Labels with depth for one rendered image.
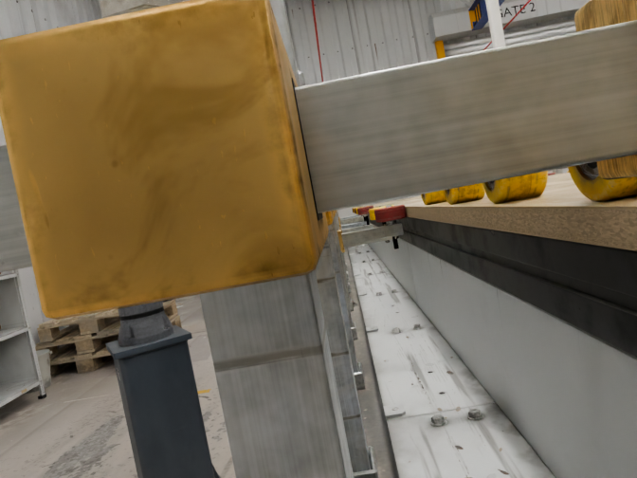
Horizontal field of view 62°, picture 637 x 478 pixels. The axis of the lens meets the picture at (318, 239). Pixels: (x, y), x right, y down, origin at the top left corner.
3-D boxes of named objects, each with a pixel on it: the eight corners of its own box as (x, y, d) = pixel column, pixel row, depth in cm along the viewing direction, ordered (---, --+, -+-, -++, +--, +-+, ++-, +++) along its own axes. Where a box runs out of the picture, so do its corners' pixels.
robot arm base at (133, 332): (122, 349, 175) (117, 320, 174) (116, 341, 192) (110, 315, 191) (179, 334, 183) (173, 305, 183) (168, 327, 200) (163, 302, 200)
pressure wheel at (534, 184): (482, 122, 61) (474, 163, 68) (503, 179, 58) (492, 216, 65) (535, 113, 61) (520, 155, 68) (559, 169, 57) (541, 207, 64)
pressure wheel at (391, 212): (382, 252, 135) (374, 208, 134) (380, 249, 143) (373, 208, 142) (413, 247, 135) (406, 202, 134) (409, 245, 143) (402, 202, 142)
